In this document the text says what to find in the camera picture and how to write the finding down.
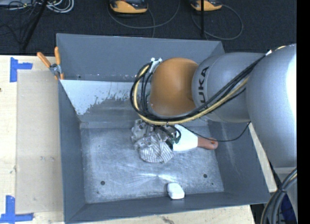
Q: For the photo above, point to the pale cardboard board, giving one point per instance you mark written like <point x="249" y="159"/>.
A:
<point x="36" y="133"/>

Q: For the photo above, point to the white and tan long object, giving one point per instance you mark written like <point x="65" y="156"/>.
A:
<point x="187" y="140"/>

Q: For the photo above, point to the brown striped white cloth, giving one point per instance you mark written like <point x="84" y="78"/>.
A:
<point x="155" y="154"/>

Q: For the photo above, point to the grey metal bin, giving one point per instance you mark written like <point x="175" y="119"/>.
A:
<point x="121" y="169"/>

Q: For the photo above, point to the white rounded block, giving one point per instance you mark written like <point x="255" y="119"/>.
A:
<point x="175" y="191"/>

